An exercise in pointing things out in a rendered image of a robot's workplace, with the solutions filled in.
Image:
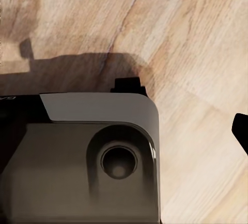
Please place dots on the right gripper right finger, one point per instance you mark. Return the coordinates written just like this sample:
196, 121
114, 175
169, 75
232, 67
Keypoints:
240, 130

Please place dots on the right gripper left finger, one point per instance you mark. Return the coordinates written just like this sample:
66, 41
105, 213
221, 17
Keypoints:
12, 132

